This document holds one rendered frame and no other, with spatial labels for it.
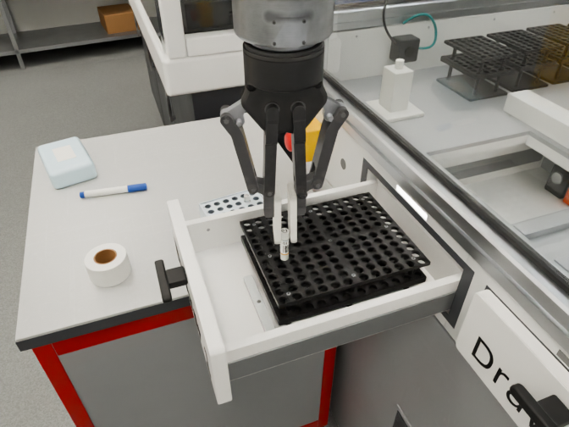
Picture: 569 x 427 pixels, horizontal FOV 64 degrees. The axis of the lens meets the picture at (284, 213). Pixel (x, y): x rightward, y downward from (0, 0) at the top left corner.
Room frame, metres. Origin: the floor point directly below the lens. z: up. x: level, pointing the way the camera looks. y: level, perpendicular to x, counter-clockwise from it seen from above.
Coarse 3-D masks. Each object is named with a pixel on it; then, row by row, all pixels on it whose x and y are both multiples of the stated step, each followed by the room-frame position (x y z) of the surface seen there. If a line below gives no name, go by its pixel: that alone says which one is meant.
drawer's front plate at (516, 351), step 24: (480, 312) 0.36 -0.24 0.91; (504, 312) 0.34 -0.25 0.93; (480, 336) 0.35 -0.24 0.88; (504, 336) 0.32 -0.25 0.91; (528, 336) 0.31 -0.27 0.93; (480, 360) 0.33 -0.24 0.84; (504, 360) 0.31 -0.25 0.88; (528, 360) 0.29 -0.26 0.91; (552, 360) 0.28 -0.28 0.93; (504, 384) 0.30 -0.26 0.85; (528, 384) 0.28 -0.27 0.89; (552, 384) 0.26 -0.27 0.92; (504, 408) 0.28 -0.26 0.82
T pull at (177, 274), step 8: (160, 264) 0.43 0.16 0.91; (160, 272) 0.42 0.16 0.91; (168, 272) 0.42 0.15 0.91; (176, 272) 0.42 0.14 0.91; (184, 272) 0.42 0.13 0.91; (160, 280) 0.41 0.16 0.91; (168, 280) 0.41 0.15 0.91; (176, 280) 0.41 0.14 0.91; (184, 280) 0.41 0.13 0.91; (160, 288) 0.39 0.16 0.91; (168, 288) 0.39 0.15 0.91; (168, 296) 0.38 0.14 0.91
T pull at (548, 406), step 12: (516, 384) 0.26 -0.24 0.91; (516, 396) 0.25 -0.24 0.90; (528, 396) 0.25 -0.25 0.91; (552, 396) 0.25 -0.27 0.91; (528, 408) 0.24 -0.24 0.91; (540, 408) 0.23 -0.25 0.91; (552, 408) 0.23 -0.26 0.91; (564, 408) 0.23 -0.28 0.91; (540, 420) 0.22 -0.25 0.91; (552, 420) 0.22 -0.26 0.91; (564, 420) 0.22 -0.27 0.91
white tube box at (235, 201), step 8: (240, 192) 0.76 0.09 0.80; (248, 192) 0.76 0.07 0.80; (216, 200) 0.73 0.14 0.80; (224, 200) 0.74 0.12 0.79; (232, 200) 0.73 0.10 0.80; (240, 200) 0.73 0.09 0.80; (256, 200) 0.75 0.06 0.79; (200, 208) 0.71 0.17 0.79; (208, 208) 0.71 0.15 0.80; (216, 208) 0.71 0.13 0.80; (224, 208) 0.71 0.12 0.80; (232, 208) 0.71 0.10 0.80; (240, 208) 0.71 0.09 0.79
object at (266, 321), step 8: (248, 280) 0.47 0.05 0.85; (248, 288) 0.45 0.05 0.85; (256, 288) 0.45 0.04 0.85; (256, 296) 0.44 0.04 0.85; (256, 304) 0.42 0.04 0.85; (264, 304) 0.42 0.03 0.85; (264, 312) 0.41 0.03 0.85; (264, 320) 0.39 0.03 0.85; (272, 320) 0.39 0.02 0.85; (264, 328) 0.38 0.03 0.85; (272, 328) 0.38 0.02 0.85
